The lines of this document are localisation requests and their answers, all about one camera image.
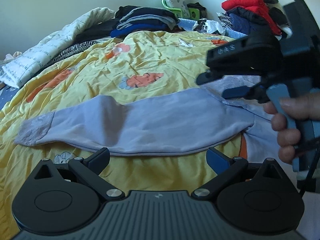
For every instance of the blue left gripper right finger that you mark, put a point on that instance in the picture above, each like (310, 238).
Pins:
(217, 161)

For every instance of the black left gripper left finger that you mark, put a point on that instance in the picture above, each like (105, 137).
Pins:
(98, 161)

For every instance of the lavender small garment with lace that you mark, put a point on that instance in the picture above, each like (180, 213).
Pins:
(180, 123)

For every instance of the folded dark clothes stack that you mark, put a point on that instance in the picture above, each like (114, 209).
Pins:
(129, 19)

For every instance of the navy blue quilted jacket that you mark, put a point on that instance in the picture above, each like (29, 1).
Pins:
(246, 21)

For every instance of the red padded jacket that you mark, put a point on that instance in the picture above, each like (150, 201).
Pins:
(256, 11)

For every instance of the black white printed bag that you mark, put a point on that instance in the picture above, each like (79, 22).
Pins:
(208, 26)

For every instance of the green plastic chair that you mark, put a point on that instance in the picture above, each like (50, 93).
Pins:
(196, 11)

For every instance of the light blue knitted blanket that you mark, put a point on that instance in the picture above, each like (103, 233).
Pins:
(187, 25)

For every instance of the yellow carrot print bedsheet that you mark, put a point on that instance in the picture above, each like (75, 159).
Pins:
(142, 65)

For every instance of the white text print quilt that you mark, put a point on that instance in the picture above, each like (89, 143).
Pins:
(21, 69)

